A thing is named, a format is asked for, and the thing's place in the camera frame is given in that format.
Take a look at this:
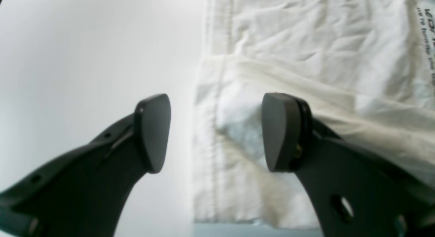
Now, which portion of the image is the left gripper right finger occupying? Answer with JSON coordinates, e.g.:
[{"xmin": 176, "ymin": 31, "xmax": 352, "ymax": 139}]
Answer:
[{"xmin": 261, "ymin": 93, "xmax": 435, "ymax": 237}]

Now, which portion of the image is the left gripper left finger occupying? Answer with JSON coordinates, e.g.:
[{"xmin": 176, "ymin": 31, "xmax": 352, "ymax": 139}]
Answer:
[{"xmin": 0, "ymin": 94, "xmax": 171, "ymax": 237}]

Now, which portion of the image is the white printed T-shirt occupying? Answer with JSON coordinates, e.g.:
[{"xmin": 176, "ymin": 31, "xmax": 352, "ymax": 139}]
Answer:
[{"xmin": 192, "ymin": 0, "xmax": 435, "ymax": 229}]

